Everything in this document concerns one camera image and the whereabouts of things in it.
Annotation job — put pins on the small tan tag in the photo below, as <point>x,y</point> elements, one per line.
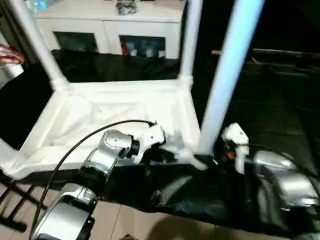
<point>216,52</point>

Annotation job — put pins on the white plastic table leg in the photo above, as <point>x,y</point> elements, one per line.
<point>7,152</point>
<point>230,65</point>
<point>37,45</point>
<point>189,40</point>

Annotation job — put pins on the black metal stand leg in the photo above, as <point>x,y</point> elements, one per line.
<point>17,205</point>

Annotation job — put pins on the white glass-door cabinet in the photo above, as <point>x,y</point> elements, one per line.
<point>75,22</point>

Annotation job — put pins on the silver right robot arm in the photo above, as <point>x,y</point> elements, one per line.
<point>285,180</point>

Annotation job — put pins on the grey crumpled clump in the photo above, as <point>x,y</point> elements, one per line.
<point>127,6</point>

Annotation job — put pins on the white plastic table top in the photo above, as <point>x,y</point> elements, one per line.
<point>90,110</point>

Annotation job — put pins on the black plastic table mat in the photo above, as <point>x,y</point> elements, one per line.
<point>270,110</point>

